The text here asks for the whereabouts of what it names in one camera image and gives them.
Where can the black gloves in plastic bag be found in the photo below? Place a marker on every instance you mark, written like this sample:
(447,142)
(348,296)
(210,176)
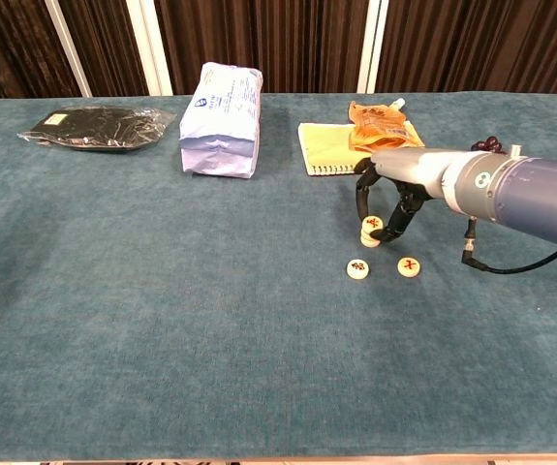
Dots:
(94,127)

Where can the purple grape bunch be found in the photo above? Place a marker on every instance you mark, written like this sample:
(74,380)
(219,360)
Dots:
(488,144)

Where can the white partition post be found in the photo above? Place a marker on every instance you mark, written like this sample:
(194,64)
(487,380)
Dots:
(372,46)
(149,48)

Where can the thin grey partition post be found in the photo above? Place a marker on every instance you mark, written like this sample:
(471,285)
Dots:
(70,48)

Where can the orange spout pouch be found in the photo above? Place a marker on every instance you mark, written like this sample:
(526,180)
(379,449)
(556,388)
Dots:
(380,127)

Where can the dark brown pleated curtain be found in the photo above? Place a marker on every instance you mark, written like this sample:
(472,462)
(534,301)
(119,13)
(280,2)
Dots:
(278,43)

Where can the white blue paper package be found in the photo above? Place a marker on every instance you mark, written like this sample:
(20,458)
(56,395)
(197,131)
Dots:
(220,126)

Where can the spiral bound notebook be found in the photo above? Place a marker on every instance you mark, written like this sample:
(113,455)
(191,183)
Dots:
(326,145)

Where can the teal table cloth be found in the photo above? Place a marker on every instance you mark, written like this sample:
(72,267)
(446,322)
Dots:
(162,315)

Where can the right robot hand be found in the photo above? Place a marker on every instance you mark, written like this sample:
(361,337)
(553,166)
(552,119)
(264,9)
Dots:
(413,169)

